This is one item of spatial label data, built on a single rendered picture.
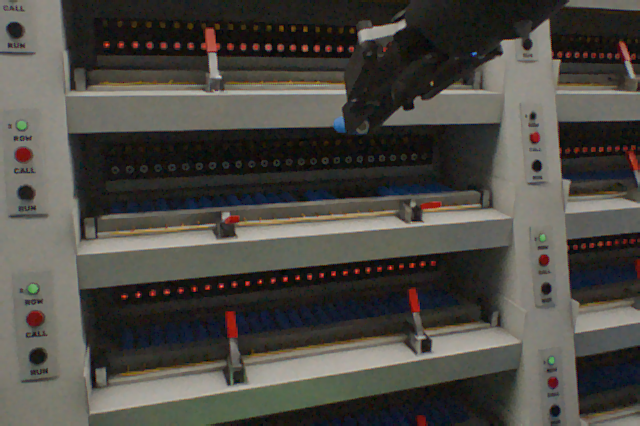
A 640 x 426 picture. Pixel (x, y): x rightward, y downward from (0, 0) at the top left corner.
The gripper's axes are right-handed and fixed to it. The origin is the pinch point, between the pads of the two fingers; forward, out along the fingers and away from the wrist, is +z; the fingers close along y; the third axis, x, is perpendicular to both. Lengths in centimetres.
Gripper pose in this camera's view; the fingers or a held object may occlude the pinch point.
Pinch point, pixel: (370, 106)
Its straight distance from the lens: 58.6
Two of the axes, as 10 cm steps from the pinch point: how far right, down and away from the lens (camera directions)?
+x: 1.5, 9.7, -2.1
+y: -9.4, 0.7, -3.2
